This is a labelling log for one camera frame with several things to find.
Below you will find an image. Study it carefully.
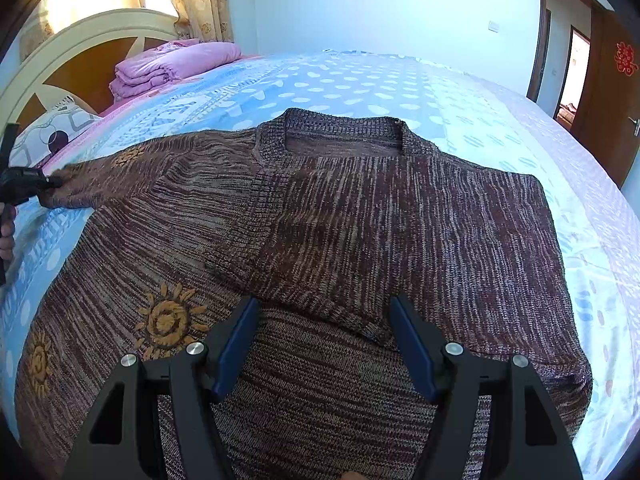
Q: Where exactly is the white patterned pillow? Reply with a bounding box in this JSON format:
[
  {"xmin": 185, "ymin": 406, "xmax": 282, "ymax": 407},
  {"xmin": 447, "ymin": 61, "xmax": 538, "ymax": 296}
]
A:
[{"xmin": 7, "ymin": 97, "xmax": 104, "ymax": 169}]

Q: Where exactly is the brown wooden door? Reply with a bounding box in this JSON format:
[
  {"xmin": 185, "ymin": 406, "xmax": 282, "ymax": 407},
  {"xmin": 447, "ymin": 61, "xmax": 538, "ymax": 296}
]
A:
[{"xmin": 575, "ymin": 6, "xmax": 640, "ymax": 191}]

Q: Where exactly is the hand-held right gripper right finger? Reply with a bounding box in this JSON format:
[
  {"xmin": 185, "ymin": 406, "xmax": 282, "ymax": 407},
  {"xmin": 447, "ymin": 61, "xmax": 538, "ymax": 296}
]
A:
[{"xmin": 389, "ymin": 294, "xmax": 585, "ymax": 480}]

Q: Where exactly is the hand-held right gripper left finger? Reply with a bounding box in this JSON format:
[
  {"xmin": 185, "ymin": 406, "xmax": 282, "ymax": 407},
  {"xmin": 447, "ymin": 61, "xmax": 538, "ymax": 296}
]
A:
[{"xmin": 62, "ymin": 295, "xmax": 262, "ymax": 480}]

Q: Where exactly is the person's left hand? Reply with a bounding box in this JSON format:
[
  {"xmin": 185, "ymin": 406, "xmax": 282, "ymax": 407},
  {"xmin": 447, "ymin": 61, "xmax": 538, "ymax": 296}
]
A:
[{"xmin": 0, "ymin": 220, "xmax": 17, "ymax": 262}]

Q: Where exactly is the folded pink quilt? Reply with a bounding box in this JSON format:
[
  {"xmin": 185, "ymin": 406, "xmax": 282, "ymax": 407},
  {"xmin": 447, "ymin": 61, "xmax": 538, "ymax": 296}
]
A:
[{"xmin": 109, "ymin": 39, "xmax": 244, "ymax": 104}]

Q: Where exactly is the red paper door decoration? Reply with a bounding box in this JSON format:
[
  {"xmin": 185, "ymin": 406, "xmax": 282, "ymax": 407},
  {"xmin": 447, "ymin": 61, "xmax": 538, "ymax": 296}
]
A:
[{"xmin": 615, "ymin": 42, "xmax": 639, "ymax": 74}]

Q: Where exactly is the blue and pink patterned bedsheet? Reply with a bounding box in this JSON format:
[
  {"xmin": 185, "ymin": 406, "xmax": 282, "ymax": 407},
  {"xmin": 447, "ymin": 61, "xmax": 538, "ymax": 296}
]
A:
[{"xmin": 0, "ymin": 50, "xmax": 640, "ymax": 480}]

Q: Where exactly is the dark wooden door frame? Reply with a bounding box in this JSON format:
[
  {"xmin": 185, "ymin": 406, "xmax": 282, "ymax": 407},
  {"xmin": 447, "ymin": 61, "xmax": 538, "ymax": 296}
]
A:
[{"xmin": 526, "ymin": 0, "xmax": 617, "ymax": 123}]

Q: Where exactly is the cream and brown headboard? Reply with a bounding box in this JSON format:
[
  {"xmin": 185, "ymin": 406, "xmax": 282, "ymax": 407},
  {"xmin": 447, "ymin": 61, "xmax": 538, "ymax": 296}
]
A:
[{"xmin": 0, "ymin": 7, "xmax": 182, "ymax": 142}]

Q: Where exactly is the brown knit sweater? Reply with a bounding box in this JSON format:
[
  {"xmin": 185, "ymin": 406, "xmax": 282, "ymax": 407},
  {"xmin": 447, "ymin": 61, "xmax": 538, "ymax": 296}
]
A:
[{"xmin": 14, "ymin": 108, "xmax": 595, "ymax": 480}]

